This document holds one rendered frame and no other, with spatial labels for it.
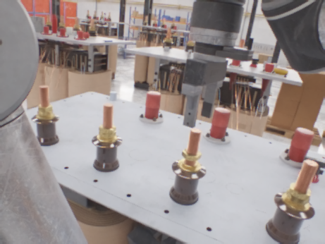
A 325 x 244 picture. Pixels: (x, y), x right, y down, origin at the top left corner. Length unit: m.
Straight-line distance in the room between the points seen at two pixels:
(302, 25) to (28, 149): 0.39
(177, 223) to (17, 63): 0.51
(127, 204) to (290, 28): 0.53
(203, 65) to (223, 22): 0.09
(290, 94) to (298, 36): 4.90
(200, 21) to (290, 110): 4.92
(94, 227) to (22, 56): 0.85
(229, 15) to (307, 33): 0.17
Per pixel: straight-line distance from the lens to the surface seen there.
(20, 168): 0.28
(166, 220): 0.65
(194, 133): 0.61
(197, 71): 0.52
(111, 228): 1.03
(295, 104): 5.36
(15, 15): 0.26
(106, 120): 0.73
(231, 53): 0.53
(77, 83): 3.09
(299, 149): 1.07
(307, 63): 0.46
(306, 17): 0.42
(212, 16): 0.52
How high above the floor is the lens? 1.81
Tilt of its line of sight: 22 degrees down
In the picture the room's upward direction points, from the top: 7 degrees clockwise
